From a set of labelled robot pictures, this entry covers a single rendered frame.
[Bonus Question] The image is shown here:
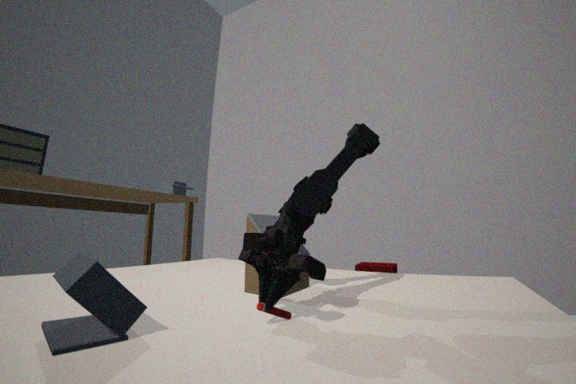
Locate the red peg with white band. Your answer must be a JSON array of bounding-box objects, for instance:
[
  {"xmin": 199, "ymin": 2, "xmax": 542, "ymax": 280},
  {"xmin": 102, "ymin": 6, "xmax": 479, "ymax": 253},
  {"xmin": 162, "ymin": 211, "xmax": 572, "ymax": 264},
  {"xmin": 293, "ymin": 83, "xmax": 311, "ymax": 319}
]
[{"xmin": 257, "ymin": 302, "xmax": 291, "ymax": 319}]

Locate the dark grey square panel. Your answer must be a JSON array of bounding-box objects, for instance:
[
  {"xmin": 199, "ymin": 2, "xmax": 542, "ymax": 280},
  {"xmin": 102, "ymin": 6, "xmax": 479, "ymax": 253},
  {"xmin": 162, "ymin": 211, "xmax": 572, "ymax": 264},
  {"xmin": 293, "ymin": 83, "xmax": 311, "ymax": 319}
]
[{"xmin": 41, "ymin": 252, "xmax": 147, "ymax": 356}]

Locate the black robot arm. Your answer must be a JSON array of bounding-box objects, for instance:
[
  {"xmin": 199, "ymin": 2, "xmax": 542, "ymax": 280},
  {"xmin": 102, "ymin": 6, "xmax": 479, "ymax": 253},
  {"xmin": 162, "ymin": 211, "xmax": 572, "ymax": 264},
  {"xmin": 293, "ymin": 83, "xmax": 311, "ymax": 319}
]
[{"xmin": 243, "ymin": 123, "xmax": 380, "ymax": 258}]

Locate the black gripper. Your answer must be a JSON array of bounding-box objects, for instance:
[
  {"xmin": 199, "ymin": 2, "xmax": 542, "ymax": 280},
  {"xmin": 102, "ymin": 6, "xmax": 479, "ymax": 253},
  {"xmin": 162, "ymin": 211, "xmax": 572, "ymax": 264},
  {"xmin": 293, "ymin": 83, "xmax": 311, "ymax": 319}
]
[{"xmin": 238, "ymin": 223, "xmax": 327, "ymax": 310}]

